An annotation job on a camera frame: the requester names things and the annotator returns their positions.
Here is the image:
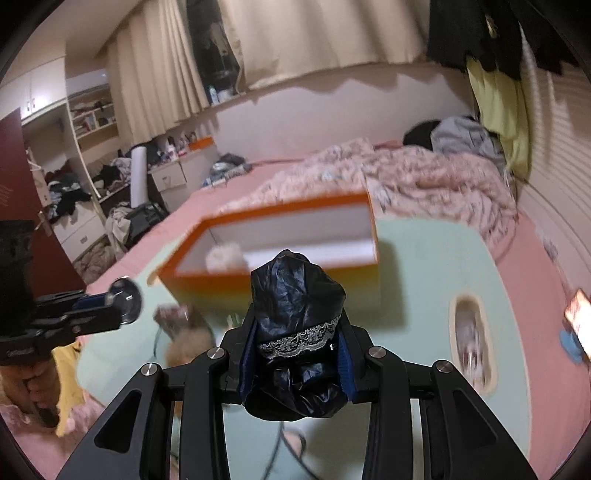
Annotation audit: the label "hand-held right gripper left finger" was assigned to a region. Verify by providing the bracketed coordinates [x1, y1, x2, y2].
[55, 318, 259, 480]

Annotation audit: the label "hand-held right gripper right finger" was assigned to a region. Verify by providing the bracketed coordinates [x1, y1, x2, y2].
[336, 318, 539, 480]

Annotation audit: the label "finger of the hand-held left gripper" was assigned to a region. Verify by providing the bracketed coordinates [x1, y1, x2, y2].
[44, 308, 123, 342]
[34, 290, 112, 319]

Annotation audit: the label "brown plush toy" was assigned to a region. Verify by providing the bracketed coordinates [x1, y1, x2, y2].
[164, 323, 218, 370]

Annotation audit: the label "black lace-trimmed cap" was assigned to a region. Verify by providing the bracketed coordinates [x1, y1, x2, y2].
[241, 249, 349, 422]

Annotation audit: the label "orange cardboard box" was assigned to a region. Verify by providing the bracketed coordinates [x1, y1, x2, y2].
[157, 191, 384, 310]

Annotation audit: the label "white fluffy pom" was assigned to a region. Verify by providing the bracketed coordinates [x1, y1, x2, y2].
[204, 244, 247, 273]

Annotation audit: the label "person's left hand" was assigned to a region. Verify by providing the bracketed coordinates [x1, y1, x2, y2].
[0, 362, 58, 416]

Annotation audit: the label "yellow cloth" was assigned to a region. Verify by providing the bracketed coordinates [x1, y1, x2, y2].
[51, 342, 86, 437]

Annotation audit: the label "white drawer unit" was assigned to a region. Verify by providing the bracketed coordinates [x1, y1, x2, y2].
[51, 203, 109, 261]

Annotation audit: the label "dark red door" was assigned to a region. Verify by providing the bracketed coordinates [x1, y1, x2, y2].
[0, 108, 88, 296]

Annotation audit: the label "pink printed packet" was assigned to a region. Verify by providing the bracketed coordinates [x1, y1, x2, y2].
[152, 305, 204, 337]

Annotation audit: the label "mixed clothes pile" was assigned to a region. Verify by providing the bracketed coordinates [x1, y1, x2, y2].
[44, 159, 93, 217]

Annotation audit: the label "black bag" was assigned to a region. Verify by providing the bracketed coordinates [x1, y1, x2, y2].
[106, 203, 169, 245]

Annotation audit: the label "mint green lap table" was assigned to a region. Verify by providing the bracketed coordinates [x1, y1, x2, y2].
[76, 217, 529, 480]

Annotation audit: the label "white roll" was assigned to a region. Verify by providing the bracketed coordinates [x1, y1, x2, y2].
[130, 144, 151, 208]

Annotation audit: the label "white dresser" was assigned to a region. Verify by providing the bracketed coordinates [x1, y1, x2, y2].
[148, 148, 222, 210]

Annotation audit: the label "white open shelves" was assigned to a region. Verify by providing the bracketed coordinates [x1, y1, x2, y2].
[67, 85, 121, 158]

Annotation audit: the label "white upper cabinet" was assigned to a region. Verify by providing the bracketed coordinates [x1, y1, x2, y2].
[0, 55, 68, 125]

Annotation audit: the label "white blue printed cloth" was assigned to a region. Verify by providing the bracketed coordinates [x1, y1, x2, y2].
[201, 173, 241, 188]

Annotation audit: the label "pink printed blanket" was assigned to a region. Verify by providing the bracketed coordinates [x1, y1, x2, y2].
[217, 138, 518, 252]

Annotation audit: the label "dark striped clothes pile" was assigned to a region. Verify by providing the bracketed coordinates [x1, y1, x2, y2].
[212, 154, 252, 178]

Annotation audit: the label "blue round thing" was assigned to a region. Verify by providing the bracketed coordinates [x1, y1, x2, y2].
[560, 330, 591, 365]

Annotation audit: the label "narrow cream curtain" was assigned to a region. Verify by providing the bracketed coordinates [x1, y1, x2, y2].
[106, 0, 208, 144]

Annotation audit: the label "black garment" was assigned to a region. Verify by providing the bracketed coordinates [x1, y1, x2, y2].
[403, 119, 444, 151]

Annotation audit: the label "grey garment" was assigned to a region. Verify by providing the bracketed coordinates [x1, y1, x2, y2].
[429, 115, 506, 174]

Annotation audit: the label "yellow-green hanging garment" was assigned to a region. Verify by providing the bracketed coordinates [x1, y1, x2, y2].
[465, 53, 532, 181]

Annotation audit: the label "wide cream curtain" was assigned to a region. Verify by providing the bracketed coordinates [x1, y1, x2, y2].
[217, 0, 432, 90]

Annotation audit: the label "black hanging garments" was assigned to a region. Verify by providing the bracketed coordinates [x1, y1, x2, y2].
[425, 0, 583, 79]

